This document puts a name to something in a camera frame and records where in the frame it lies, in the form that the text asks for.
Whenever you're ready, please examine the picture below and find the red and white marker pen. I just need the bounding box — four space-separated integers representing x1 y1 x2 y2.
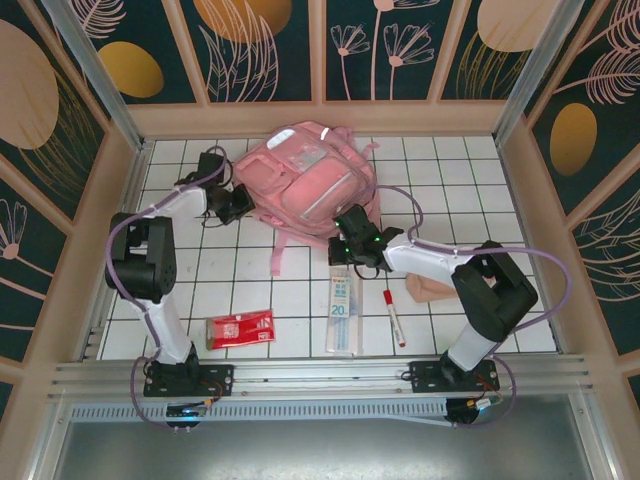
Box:
382 288 408 350

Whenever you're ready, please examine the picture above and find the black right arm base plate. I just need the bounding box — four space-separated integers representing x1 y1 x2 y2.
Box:
408 359 500 396

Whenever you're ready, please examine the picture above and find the ruler set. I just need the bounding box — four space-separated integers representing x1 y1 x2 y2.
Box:
324 267 364 357

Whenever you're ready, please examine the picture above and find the beige fabric pouch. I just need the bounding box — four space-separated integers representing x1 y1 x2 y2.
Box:
404 272 459 304

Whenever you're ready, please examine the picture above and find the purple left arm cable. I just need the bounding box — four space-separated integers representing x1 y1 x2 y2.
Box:
106 145 235 434

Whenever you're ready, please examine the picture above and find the aluminium mounting rail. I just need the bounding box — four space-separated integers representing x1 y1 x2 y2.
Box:
49 353 592 401

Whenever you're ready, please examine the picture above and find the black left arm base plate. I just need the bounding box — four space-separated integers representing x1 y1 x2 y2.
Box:
143 363 235 399

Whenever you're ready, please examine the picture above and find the pink school backpack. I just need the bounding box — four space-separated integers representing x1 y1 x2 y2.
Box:
233 119 382 277

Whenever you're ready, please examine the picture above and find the aluminium frame post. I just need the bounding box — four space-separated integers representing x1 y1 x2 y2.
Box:
492 0 587 146
42 0 154 151

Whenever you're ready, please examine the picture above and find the red tissue packet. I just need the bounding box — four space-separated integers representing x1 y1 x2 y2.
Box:
204 308 277 351

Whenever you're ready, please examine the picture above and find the grey metal sheet panel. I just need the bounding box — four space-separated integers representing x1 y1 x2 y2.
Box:
29 419 616 480

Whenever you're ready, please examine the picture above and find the slotted grey cable duct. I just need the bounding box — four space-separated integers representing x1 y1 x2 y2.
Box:
67 397 501 429

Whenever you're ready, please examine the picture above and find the aluminium side rail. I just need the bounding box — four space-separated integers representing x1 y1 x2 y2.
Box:
77 142 154 362
492 134 571 359

